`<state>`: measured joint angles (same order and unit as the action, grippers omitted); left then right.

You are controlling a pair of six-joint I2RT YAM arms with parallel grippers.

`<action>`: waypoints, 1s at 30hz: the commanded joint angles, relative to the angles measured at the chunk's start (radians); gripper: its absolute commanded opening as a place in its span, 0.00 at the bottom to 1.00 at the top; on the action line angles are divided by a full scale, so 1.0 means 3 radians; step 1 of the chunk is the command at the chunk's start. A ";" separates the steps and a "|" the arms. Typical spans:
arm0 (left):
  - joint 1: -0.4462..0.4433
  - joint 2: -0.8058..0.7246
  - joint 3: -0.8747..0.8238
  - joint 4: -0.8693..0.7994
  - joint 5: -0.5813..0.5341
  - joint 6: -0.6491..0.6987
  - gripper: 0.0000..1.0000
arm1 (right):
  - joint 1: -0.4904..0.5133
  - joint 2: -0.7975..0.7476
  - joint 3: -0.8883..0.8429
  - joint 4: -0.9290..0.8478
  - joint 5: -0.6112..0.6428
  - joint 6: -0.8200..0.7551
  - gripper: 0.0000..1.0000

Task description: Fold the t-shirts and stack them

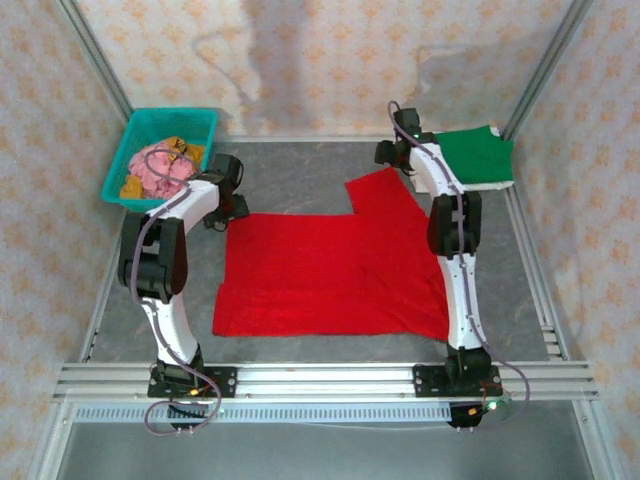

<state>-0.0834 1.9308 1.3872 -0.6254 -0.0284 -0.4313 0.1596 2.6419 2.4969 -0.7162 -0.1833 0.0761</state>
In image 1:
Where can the red t-shirt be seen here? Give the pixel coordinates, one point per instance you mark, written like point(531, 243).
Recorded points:
point(310, 270)

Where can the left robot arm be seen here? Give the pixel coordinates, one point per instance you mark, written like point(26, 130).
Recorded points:
point(170, 320)

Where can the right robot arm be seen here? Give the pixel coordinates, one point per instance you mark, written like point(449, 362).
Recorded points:
point(460, 300)

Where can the mustard yellow t-shirt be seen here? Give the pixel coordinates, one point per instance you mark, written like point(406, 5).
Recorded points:
point(197, 152)

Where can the pink t-shirt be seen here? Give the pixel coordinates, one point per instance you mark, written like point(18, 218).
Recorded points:
point(160, 175)

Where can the green folded t-shirt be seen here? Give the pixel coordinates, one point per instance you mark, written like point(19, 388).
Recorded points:
point(480, 155)

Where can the teal plastic basket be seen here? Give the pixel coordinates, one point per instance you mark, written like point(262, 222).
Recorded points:
point(165, 120)

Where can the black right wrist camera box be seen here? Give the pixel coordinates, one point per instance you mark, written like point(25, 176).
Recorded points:
point(406, 120)

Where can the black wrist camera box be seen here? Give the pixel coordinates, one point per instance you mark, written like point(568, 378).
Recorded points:
point(406, 120)
point(227, 167)

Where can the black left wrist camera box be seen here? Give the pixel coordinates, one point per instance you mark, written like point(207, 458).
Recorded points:
point(227, 167)

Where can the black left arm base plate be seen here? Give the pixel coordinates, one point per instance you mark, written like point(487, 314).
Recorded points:
point(227, 382)

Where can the aluminium frame post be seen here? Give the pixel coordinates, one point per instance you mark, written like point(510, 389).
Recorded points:
point(547, 65)
point(95, 60)

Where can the aluminium mounting rail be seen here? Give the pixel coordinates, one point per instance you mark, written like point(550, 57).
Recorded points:
point(325, 380)

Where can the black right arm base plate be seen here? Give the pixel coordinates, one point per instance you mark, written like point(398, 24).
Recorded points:
point(425, 382)

